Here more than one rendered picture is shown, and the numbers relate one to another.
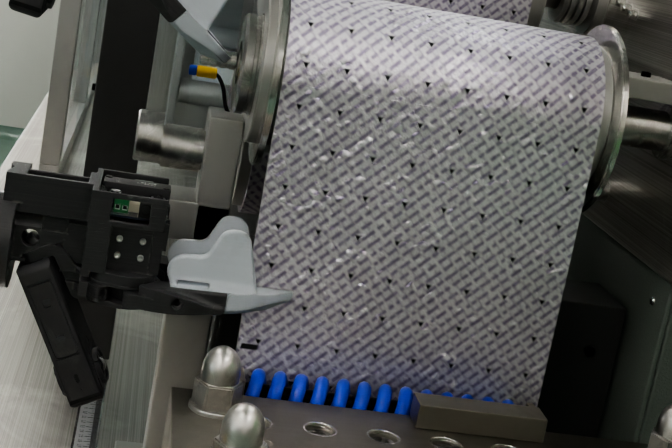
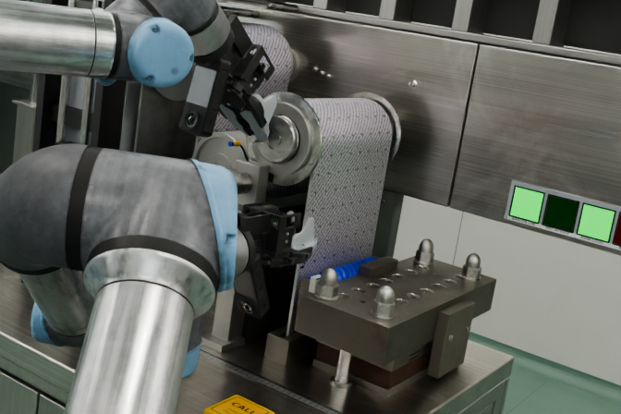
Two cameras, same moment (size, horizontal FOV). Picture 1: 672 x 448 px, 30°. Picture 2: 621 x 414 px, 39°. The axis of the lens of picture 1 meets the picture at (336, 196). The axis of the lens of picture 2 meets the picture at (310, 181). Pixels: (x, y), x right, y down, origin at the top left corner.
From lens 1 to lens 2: 1.04 m
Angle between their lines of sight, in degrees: 47
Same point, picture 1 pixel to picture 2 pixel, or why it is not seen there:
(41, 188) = (256, 222)
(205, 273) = (302, 239)
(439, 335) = (350, 238)
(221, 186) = (261, 198)
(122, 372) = not seen: hidden behind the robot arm
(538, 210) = (376, 176)
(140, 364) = not seen: hidden behind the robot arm
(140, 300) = (296, 260)
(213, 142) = (260, 178)
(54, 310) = (260, 276)
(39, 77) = not seen: outside the picture
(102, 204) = (283, 222)
